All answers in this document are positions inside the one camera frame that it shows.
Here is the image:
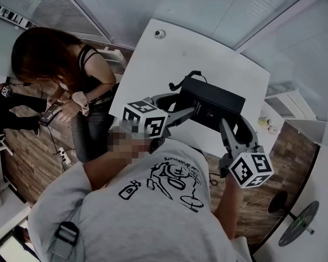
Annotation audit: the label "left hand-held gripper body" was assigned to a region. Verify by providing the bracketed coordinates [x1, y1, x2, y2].
[122, 96, 172, 153]

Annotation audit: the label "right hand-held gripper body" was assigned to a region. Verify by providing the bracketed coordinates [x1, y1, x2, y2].
[218, 143, 274, 189]

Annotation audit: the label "black sleeved cable loop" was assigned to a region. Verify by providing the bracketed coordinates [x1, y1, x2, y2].
[168, 70, 208, 91]

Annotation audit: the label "person's left forearm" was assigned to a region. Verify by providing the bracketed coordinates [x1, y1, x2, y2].
[81, 124, 154, 194]

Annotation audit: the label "person's right forearm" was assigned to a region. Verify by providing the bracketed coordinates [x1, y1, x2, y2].
[213, 173, 245, 240]

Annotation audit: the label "small white side table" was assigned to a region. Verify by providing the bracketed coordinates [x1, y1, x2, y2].
[245, 102, 285, 161]

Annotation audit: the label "small clear jar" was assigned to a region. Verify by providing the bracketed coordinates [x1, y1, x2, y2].
[267, 118, 278, 134]

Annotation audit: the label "pink hair scrunchie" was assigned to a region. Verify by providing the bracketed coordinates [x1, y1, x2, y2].
[72, 91, 91, 116]

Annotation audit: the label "black disc floor stand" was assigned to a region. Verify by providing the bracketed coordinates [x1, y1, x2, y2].
[267, 191, 320, 248]

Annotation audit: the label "white power strip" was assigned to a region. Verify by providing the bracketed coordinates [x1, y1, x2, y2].
[57, 146, 72, 166]

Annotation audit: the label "black phone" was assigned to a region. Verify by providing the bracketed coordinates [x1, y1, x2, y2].
[38, 104, 62, 127]

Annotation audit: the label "person's grey printed t-shirt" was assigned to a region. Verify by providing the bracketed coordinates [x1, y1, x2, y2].
[27, 139, 253, 262]

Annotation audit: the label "small printed wrist cube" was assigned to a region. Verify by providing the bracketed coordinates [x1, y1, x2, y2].
[0, 83, 13, 98]

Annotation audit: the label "thin yellow cable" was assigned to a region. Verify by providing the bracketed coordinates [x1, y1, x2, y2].
[240, 195, 286, 219]

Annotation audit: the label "grey shoulder strap black buckle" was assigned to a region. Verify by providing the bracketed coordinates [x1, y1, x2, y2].
[50, 221, 80, 262]

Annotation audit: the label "white wall frame black shapes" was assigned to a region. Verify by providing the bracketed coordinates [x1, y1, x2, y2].
[0, 0, 39, 30]

